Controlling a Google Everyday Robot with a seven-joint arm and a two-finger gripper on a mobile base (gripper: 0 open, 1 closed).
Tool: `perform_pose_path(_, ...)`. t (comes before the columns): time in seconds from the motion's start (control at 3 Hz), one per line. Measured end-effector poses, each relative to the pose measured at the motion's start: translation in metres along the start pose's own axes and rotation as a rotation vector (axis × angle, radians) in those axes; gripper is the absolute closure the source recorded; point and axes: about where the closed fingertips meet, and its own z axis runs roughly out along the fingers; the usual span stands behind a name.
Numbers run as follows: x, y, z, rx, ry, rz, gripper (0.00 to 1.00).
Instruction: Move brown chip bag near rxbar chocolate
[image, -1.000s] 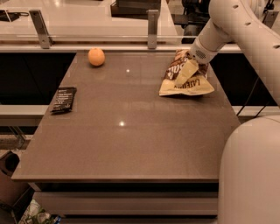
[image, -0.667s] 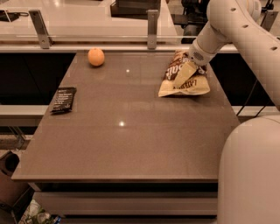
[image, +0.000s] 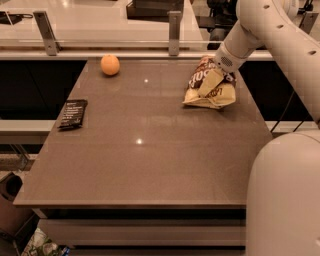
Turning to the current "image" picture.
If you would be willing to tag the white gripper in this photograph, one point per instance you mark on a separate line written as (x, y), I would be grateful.
(225, 62)

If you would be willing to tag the brown and cream chip bag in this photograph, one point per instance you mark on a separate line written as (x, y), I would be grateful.
(222, 95)

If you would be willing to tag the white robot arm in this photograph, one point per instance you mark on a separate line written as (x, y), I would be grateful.
(283, 194)

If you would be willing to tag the black rxbar chocolate bar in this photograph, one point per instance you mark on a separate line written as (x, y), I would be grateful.
(73, 114)

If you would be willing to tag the green white bag on floor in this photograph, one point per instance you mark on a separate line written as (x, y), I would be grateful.
(41, 245)

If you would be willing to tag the seated person in jeans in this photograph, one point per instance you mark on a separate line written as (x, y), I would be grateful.
(224, 14)

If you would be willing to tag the orange fruit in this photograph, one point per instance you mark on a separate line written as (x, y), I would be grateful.
(110, 65)

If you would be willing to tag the glass barrier panel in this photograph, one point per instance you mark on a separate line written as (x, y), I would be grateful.
(82, 24)

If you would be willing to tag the brown table drawer base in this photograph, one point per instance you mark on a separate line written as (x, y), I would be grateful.
(202, 228)

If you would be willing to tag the black object on counter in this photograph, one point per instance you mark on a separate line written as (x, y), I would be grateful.
(12, 19)

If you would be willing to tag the brown bin on floor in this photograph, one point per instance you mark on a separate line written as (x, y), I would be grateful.
(15, 223)

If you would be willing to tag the middle metal glass bracket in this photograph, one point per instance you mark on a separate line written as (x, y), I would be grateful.
(174, 32)

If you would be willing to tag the metal glass bracket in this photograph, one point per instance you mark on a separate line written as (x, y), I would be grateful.
(308, 20)
(51, 46)
(174, 32)

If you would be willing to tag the right metal glass bracket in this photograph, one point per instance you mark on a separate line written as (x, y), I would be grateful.
(308, 20)

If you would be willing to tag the left metal glass bracket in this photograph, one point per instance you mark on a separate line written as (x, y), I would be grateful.
(51, 46)

